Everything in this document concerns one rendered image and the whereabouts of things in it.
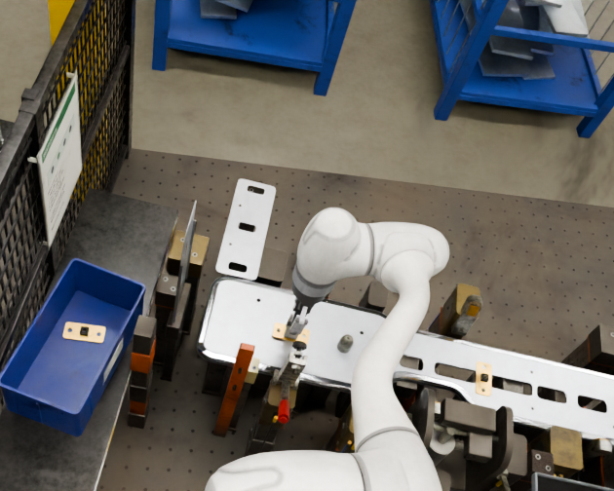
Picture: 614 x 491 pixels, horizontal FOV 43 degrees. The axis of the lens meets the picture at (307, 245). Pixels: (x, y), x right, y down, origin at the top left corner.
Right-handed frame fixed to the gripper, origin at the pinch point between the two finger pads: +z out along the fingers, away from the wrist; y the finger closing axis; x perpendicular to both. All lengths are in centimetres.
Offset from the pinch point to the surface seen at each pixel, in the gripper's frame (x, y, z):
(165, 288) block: 29.6, -0.2, -3.2
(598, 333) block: -76, 18, 2
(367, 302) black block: -17.5, 14.1, 6.1
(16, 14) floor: 137, 181, 105
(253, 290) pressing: 10.3, 9.2, 4.7
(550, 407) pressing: -63, -4, 4
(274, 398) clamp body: 1.4, -18.5, -0.4
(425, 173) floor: -58, 148, 105
